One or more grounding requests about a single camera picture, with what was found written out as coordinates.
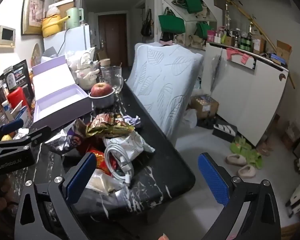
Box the lavender gift box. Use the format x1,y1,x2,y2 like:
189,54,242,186
32,56,93,130

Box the lavender satin pouch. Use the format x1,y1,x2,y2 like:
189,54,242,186
123,115,142,128

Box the cream cartoon water bottle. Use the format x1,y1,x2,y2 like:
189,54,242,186
75,47,100,90

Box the white charging cable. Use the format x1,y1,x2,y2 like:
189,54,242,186
104,143,135,186

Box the yellow pot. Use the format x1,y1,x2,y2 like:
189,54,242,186
42,14,70,38

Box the cardboard box on floor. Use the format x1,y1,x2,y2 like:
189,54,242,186
190,95,219,119

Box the glass mug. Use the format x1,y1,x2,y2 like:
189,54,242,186
101,66,124,94

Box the white cabinet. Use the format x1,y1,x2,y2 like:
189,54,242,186
201,42,289,146

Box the red container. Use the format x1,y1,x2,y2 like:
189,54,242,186
7,87,31,111

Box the wall intercom panel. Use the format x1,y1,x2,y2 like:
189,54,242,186
0,25,15,48

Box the green electric kettle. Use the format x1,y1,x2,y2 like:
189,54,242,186
65,7,84,29

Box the green slippers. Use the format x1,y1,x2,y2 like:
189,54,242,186
230,136,263,170

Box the green tote bag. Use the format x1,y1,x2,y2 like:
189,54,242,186
159,7,185,34

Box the leaf-pattern grey cushion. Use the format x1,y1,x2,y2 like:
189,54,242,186
127,42,204,141

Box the silver purple snack packet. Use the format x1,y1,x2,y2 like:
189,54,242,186
45,119,87,155

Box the clear zip bag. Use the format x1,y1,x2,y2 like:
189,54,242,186
85,169,123,196

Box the white mini fridge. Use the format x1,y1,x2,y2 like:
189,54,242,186
44,24,90,56

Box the red apple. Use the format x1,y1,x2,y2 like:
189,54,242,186
90,82,113,97

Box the gold framed picture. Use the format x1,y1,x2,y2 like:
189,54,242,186
21,0,45,35

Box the black product box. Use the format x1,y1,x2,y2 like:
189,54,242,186
4,60,34,104

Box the nutritious cereal packet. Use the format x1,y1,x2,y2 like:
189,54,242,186
86,113,135,138

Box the small metal bowl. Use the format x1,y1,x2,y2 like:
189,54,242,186
88,88,115,109

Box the red gold snack packet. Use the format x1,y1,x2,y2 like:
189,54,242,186
87,148,111,176

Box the beige slippers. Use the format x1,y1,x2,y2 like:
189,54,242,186
225,154,256,179

